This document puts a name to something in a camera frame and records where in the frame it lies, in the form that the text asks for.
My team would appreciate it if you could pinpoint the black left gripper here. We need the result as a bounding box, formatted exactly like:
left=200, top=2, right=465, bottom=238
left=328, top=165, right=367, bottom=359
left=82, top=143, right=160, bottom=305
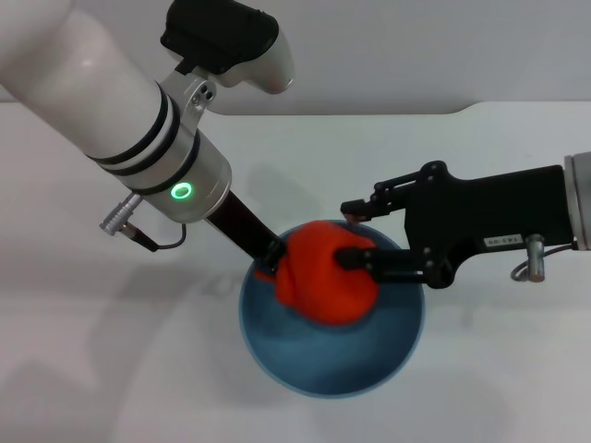
left=206, top=189, right=290, bottom=277

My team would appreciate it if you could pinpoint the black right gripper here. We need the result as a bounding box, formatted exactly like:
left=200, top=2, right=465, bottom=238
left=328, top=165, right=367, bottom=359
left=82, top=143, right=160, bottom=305
left=334, top=162, right=573, bottom=290

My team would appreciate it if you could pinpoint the orange toy fruit with stem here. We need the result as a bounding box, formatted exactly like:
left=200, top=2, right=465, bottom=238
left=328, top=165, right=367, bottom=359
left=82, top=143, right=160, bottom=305
left=254, top=221, right=380, bottom=327

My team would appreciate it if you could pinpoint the blue bowl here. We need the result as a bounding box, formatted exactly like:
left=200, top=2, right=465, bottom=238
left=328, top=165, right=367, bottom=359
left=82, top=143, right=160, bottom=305
left=238, top=219, right=426, bottom=399

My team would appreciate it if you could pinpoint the silver cylinder plug on gripper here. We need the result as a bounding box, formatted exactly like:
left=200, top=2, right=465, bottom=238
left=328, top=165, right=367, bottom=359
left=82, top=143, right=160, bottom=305
left=525, top=233, right=548, bottom=282

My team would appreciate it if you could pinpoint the thin left arm cable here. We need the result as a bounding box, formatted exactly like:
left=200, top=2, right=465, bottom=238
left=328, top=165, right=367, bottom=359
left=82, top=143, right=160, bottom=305
left=133, top=221, right=187, bottom=253

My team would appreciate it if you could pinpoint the thin arm cable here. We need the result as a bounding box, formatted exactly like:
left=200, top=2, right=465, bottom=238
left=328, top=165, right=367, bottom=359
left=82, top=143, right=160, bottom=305
left=510, top=242, right=578, bottom=281
left=133, top=221, right=187, bottom=253

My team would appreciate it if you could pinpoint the thin right arm cable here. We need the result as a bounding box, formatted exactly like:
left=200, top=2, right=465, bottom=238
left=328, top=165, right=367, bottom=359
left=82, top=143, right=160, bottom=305
left=510, top=242, right=578, bottom=281

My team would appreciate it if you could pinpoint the silver left arm cable connector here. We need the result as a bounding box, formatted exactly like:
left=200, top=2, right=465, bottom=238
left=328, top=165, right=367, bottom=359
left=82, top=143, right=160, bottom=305
left=99, top=193, right=142, bottom=237

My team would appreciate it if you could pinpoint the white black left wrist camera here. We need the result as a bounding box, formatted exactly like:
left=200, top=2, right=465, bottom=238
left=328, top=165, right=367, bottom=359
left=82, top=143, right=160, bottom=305
left=159, top=0, right=296, bottom=96

